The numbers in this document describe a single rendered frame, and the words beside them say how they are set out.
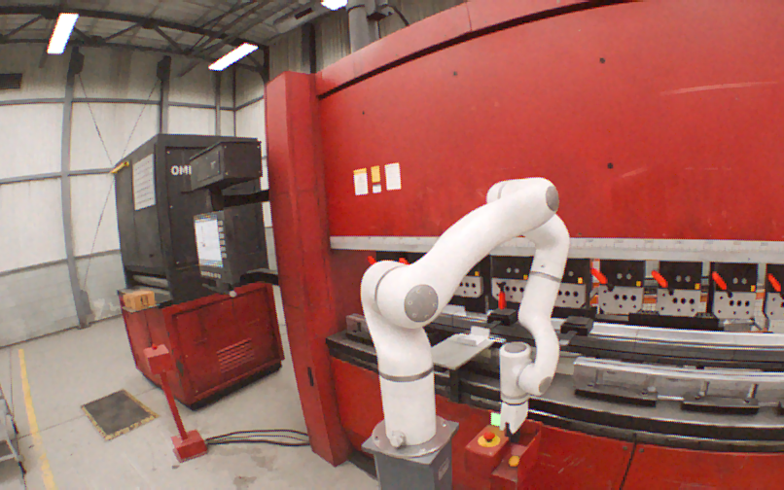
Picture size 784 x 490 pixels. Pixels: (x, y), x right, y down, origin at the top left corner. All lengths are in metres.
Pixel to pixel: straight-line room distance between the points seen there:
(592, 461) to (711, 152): 1.04
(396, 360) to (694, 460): 1.03
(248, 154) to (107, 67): 6.84
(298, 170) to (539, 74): 1.23
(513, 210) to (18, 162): 7.56
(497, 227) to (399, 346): 0.33
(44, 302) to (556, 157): 7.56
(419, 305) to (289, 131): 1.40
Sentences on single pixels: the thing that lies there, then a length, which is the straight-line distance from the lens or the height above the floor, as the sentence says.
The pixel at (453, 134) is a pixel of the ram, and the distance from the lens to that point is 1.41.
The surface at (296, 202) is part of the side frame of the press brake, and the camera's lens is 1.88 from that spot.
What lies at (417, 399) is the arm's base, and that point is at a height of 1.14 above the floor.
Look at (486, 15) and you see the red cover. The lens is 1.42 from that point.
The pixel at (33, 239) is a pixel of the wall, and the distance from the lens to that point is 7.53.
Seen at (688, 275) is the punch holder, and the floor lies 1.30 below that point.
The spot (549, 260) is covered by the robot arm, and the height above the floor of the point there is 1.38.
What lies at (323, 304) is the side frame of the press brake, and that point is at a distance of 2.00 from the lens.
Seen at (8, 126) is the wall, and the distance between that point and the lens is 7.86.
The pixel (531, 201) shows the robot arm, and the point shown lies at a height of 1.53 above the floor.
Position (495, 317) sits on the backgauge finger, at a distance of 1.67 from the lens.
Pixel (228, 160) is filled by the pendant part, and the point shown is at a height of 1.84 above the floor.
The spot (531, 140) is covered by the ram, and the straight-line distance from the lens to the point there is 1.25.
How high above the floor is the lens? 1.55
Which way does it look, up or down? 7 degrees down
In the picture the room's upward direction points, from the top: 5 degrees counter-clockwise
